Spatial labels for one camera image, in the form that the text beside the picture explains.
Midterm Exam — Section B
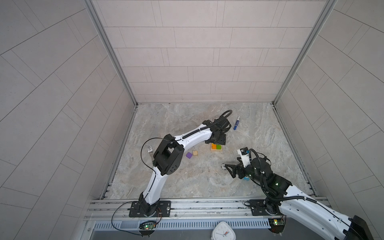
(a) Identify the right circuit board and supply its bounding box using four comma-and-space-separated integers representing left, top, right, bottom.
268, 219, 286, 234

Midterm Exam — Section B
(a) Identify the white kitchen timer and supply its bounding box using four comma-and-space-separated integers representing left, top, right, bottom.
211, 222, 236, 240

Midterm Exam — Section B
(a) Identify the purple wood cube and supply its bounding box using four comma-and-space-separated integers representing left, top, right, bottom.
186, 152, 193, 159

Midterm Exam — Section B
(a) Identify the aluminium corner post left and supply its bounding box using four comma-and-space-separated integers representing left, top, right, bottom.
84, 0, 138, 107

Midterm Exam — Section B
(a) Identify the green handled fork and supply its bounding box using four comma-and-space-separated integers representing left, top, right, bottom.
148, 146, 154, 156

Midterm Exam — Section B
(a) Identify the left circuit board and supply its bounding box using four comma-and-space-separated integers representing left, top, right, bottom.
139, 221, 157, 231

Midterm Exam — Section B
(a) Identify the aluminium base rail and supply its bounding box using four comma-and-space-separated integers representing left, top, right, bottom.
83, 196, 335, 221

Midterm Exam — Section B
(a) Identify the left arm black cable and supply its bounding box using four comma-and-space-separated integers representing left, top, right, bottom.
110, 109, 233, 236

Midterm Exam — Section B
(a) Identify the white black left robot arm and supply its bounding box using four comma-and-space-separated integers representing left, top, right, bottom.
130, 110, 232, 217

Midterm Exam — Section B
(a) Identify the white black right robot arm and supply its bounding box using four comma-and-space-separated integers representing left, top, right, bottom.
222, 148, 374, 240

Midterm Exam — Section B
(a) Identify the blue white marker pen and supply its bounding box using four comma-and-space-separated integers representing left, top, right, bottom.
233, 117, 241, 130

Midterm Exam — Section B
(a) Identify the aluminium corner post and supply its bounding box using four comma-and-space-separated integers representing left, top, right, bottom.
272, 0, 338, 107
84, 0, 138, 107

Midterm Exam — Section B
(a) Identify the aluminium corner post right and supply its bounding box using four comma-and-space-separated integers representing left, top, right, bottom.
272, 0, 338, 107

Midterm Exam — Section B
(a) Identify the circuit board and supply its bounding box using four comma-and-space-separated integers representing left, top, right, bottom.
139, 221, 157, 231
268, 219, 286, 234

